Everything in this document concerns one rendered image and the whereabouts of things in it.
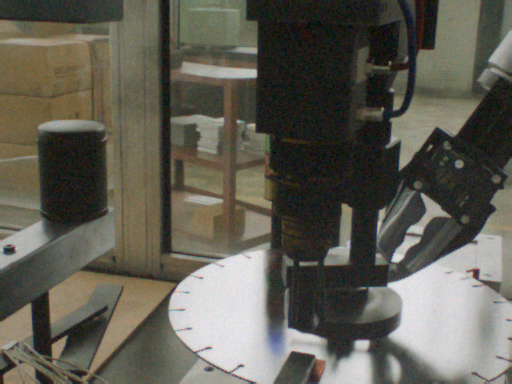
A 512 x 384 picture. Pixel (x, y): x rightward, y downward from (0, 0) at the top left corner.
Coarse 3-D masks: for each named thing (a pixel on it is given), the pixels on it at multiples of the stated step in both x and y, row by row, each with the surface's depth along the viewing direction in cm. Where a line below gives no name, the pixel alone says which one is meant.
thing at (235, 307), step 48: (192, 288) 73; (240, 288) 74; (432, 288) 75; (480, 288) 75; (192, 336) 63; (240, 336) 63; (288, 336) 64; (336, 336) 64; (384, 336) 64; (432, 336) 64; (480, 336) 65
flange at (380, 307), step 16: (336, 288) 68; (352, 288) 68; (368, 288) 69; (384, 288) 72; (288, 304) 68; (336, 304) 68; (352, 304) 68; (368, 304) 68; (384, 304) 68; (400, 304) 69; (336, 320) 65; (352, 320) 65; (368, 320) 65; (384, 320) 65
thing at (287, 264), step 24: (360, 216) 59; (360, 240) 59; (288, 264) 59; (312, 264) 59; (336, 264) 59; (360, 264) 60; (384, 264) 60; (288, 288) 59; (312, 288) 60; (288, 312) 61; (312, 312) 60
